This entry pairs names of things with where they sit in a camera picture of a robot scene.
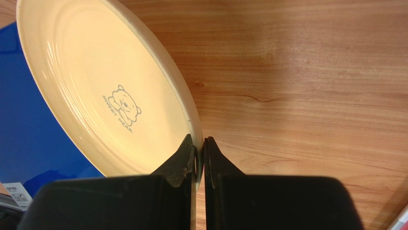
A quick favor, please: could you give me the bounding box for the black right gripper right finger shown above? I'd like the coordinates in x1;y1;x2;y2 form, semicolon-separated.
204;137;363;230

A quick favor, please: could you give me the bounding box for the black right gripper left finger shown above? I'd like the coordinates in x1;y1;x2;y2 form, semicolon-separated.
18;135;196;230

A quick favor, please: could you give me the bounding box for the yellow plate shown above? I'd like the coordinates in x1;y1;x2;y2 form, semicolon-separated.
16;0;204;183

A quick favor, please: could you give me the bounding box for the blue folder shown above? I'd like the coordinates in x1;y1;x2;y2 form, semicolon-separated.
0;23;102;196

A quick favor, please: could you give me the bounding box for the red folder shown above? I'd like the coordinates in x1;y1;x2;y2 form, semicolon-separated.
387;206;408;230

